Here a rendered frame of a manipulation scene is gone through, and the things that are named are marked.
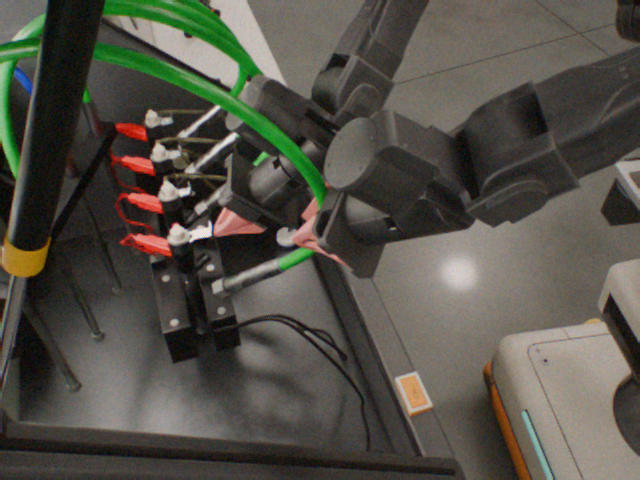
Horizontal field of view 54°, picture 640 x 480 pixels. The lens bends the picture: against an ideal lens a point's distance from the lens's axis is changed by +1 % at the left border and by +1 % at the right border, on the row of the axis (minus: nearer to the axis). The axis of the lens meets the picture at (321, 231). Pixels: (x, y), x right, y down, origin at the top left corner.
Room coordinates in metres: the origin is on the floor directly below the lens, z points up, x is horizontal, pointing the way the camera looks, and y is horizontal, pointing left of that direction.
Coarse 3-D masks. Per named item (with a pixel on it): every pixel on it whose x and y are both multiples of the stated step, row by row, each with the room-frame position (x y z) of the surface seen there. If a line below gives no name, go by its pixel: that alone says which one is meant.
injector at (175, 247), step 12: (168, 240) 0.51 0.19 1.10; (180, 252) 0.50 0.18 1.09; (192, 252) 0.52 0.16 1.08; (204, 252) 0.53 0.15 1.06; (180, 264) 0.50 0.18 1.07; (192, 264) 0.51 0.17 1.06; (204, 264) 0.52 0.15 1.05; (180, 276) 0.51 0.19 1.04; (192, 276) 0.51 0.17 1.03; (192, 288) 0.51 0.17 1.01; (192, 300) 0.51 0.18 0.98; (192, 312) 0.51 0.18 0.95; (204, 324) 0.51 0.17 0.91
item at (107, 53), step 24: (0, 48) 0.44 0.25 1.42; (24, 48) 0.44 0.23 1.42; (96, 48) 0.44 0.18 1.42; (120, 48) 0.44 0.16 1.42; (144, 72) 0.43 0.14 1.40; (168, 72) 0.43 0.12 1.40; (216, 96) 0.43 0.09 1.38; (264, 120) 0.43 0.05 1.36; (288, 144) 0.42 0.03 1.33; (312, 168) 0.42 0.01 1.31; (312, 240) 0.42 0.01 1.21; (288, 264) 0.42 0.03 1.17
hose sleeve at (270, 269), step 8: (264, 264) 0.43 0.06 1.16; (272, 264) 0.43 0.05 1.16; (240, 272) 0.44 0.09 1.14; (248, 272) 0.43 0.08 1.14; (256, 272) 0.43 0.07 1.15; (264, 272) 0.42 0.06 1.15; (272, 272) 0.42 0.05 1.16; (280, 272) 0.42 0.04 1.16; (224, 280) 0.44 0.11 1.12; (232, 280) 0.43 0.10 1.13; (240, 280) 0.43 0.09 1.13; (248, 280) 0.42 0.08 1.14; (256, 280) 0.42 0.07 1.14; (232, 288) 0.42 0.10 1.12; (240, 288) 0.42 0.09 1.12
